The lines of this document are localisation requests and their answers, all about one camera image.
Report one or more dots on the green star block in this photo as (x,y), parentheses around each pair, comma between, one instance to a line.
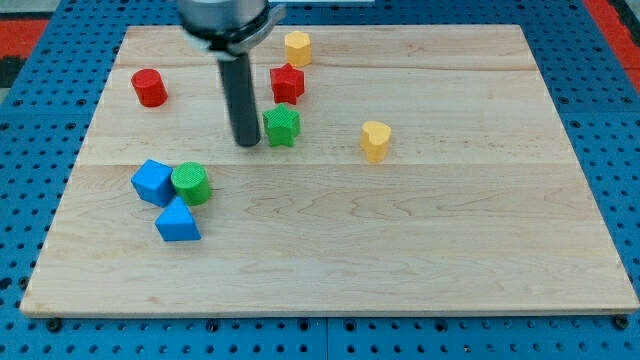
(282,125)

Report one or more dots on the red star block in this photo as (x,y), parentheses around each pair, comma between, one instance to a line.
(287,84)

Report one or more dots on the light wooden board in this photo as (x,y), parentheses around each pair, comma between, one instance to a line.
(480,207)

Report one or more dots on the blue cube block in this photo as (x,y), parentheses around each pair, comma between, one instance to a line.
(152,182)

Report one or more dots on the yellow heart block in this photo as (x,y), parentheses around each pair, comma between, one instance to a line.
(375,139)

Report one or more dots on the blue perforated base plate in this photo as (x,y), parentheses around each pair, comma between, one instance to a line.
(48,110)

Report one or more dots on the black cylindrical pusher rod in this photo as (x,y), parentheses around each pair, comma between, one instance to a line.
(239,94)

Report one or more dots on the green cylinder block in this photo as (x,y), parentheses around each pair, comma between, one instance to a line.
(191,183)

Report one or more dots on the red cylinder block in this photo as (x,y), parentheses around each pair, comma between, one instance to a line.
(149,87)

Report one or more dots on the blue triangle block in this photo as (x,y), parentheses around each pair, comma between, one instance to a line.
(176,222)

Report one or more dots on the yellow hexagon block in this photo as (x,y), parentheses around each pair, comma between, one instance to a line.
(298,48)

